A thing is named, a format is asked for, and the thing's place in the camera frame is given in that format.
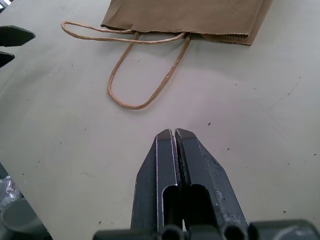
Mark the grey rounded robot body part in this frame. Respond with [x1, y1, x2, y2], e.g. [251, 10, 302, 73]
[0, 198, 52, 240]

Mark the crumpled clear plastic wrap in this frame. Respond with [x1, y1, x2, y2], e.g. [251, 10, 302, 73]
[0, 175, 19, 211]

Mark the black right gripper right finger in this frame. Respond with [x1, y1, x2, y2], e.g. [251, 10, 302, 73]
[174, 128, 250, 229]

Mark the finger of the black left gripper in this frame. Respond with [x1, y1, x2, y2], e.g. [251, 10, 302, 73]
[0, 24, 37, 48]
[0, 50, 16, 69]

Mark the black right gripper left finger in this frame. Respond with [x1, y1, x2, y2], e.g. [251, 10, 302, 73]
[130, 128, 185, 233]

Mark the brown paper bag with handles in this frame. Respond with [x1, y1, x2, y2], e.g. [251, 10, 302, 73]
[61, 0, 275, 111]

